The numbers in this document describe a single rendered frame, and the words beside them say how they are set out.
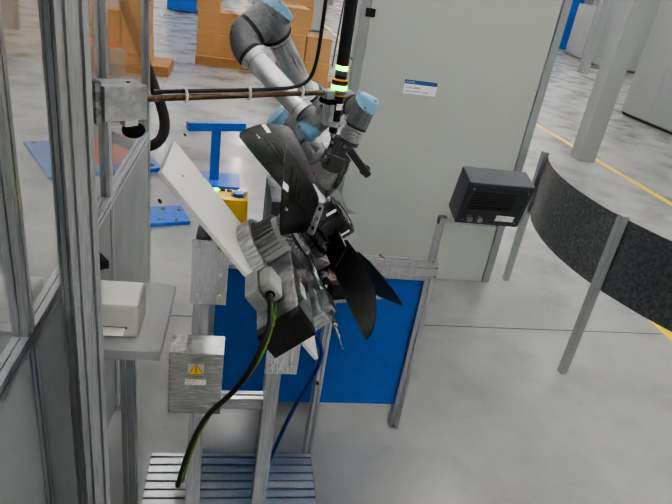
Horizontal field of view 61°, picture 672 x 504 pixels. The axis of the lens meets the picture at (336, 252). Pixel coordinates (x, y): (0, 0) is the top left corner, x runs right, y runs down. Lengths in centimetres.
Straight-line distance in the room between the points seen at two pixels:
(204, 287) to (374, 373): 115
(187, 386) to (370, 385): 109
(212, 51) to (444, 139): 759
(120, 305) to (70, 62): 70
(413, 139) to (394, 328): 154
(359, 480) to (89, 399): 131
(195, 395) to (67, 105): 91
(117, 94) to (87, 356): 61
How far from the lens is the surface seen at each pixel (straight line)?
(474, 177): 219
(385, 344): 250
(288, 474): 240
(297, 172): 143
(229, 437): 263
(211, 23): 1076
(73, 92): 123
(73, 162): 127
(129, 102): 128
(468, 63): 365
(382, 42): 349
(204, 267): 162
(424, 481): 261
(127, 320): 167
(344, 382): 259
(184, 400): 178
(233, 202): 207
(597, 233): 330
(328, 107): 163
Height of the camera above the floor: 185
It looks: 26 degrees down
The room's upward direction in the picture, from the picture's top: 9 degrees clockwise
